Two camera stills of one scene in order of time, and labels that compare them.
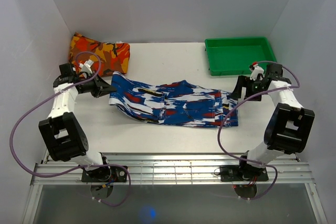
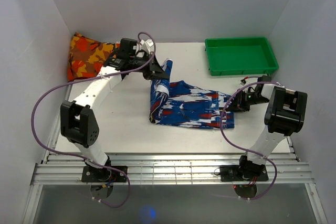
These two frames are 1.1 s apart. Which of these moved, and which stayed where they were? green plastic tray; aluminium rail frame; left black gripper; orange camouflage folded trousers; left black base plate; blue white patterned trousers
Moved: blue white patterned trousers; left black gripper
Stayed: green plastic tray; orange camouflage folded trousers; left black base plate; aluminium rail frame
